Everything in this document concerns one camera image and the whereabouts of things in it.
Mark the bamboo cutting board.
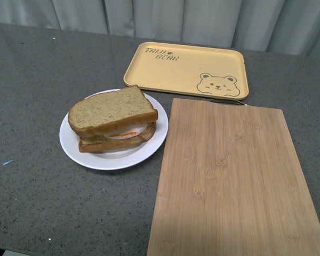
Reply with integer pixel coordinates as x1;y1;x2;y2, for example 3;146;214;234
147;98;320;255

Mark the white round plate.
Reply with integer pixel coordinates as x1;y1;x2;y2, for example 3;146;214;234
59;94;169;171

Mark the bread slice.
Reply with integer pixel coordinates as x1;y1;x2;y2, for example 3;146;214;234
68;85;158;138
78;122;156;153

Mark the metal board handle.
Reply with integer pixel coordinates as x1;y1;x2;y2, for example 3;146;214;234
210;99;247;106

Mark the grey curtain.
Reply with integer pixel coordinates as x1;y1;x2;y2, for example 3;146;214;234
0;1;320;57

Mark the yellow bear tray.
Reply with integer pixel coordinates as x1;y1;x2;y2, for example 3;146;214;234
124;42;249;100

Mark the white egg filling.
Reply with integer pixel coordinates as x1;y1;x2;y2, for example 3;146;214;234
103;124;148;140

